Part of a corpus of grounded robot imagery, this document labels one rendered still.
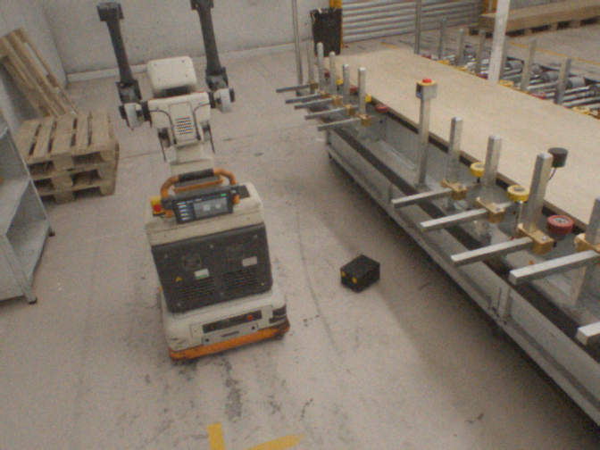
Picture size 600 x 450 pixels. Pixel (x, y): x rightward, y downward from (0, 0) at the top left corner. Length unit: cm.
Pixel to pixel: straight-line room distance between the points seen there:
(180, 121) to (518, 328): 187
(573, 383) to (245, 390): 143
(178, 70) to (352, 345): 160
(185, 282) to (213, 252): 21
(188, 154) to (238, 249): 55
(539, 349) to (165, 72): 211
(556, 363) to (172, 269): 175
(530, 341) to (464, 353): 32
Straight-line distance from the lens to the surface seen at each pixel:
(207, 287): 240
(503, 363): 259
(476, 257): 174
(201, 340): 250
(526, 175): 223
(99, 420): 256
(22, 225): 418
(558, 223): 190
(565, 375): 239
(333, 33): 874
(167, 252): 226
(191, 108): 237
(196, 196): 206
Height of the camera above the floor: 183
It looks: 32 degrees down
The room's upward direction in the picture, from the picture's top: 5 degrees counter-clockwise
